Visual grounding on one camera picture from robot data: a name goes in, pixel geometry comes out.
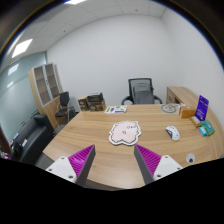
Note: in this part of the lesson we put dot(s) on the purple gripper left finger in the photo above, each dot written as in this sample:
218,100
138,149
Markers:
76,167

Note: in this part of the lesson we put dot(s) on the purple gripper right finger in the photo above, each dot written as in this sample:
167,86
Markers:
153,166

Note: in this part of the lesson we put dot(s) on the white blue computer mouse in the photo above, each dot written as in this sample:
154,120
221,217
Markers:
173,133

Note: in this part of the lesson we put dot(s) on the white round device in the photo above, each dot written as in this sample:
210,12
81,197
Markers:
190,158

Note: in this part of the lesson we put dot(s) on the black leather sofa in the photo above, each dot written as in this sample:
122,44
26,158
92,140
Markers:
33,138

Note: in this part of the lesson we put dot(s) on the black visitor chair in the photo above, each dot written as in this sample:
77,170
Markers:
64,107

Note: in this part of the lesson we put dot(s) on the blue small packet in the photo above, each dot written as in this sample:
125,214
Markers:
203,131

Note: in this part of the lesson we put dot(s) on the small tan box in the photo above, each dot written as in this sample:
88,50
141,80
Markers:
195,121

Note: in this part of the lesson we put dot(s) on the orange cardboard box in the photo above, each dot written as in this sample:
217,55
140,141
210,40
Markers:
186,111

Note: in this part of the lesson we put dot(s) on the green packet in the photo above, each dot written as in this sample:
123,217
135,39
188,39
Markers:
208,127

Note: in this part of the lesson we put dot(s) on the brown cardboard box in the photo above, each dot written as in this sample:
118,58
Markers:
83,103

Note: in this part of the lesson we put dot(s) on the black box stack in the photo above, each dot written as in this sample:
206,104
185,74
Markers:
96,102

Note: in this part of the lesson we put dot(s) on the green white leaflet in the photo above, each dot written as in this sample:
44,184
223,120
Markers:
116,109

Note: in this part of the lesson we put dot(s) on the purple standing card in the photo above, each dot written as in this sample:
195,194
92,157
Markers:
202,108

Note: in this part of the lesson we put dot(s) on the grey mesh office chair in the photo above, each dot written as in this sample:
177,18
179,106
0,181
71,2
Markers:
141,91

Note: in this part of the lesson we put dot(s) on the wooden glass-door cabinet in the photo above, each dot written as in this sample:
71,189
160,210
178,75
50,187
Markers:
46,89

